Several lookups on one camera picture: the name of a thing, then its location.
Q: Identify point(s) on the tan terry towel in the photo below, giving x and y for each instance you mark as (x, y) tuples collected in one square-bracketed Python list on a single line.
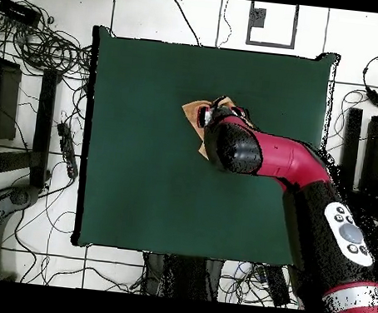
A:
[(192, 111)]

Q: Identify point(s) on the dark green table cloth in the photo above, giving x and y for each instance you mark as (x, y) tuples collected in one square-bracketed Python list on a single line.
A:
[(140, 174)]

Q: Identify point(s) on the black long post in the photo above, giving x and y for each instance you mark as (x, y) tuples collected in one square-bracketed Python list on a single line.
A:
[(44, 124), (351, 146)]

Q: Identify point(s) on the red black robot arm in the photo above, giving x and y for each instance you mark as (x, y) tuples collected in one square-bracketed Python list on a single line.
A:
[(286, 156)]

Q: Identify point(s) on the black box device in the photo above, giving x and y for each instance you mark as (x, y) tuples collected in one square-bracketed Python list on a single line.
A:
[(18, 12)]

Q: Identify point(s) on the grey square floor frame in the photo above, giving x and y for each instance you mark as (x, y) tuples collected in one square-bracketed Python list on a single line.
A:
[(293, 27)]

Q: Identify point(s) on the dark grey square plate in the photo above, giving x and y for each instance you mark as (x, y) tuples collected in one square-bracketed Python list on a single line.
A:
[(258, 17)]

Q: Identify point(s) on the black stand frame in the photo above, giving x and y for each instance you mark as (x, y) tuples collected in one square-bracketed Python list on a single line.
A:
[(183, 276)]

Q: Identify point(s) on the black power strip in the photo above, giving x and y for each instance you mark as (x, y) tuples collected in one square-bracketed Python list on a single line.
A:
[(67, 148), (277, 286)]

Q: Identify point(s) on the black grey stand base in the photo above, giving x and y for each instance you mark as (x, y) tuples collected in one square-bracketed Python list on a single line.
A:
[(20, 197)]

